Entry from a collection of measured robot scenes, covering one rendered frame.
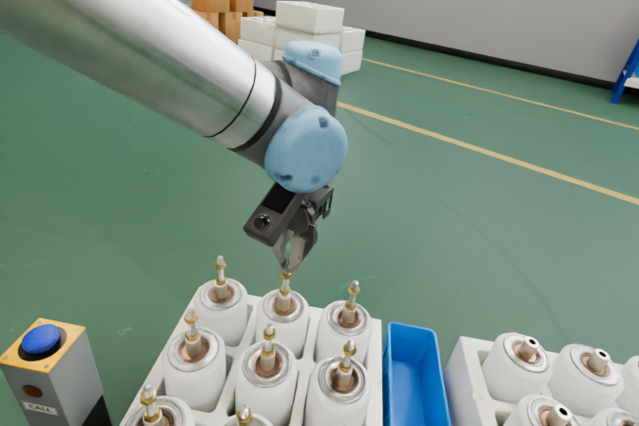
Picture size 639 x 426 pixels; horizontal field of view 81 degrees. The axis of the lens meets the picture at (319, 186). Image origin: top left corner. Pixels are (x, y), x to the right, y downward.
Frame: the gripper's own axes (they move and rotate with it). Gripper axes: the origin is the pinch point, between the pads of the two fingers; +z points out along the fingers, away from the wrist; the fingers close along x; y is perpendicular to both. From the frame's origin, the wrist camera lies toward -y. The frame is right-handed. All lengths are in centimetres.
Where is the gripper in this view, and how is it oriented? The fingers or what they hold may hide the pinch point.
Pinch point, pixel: (285, 266)
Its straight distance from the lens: 64.0
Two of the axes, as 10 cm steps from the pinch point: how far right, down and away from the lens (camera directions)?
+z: -1.2, 8.6, 5.0
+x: -8.7, -3.3, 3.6
